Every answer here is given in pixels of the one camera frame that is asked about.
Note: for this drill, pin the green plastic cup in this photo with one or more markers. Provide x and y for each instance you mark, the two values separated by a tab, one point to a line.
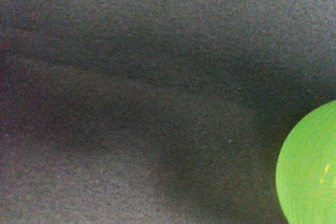
305	171

